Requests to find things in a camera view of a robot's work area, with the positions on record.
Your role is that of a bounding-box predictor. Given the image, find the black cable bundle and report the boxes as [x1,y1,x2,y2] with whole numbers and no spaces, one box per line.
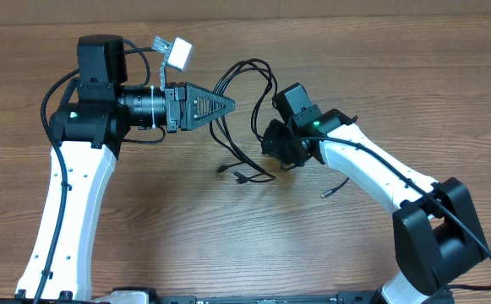
[208,57,351,199]

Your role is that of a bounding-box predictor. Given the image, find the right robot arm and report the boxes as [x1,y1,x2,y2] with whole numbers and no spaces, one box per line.
[262,83,488,303]

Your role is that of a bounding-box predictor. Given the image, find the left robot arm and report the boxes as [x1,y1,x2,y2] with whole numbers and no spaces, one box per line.
[13,35,235,303]

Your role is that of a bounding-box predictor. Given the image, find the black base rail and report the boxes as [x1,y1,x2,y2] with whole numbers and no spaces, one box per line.
[0,286,456,304]

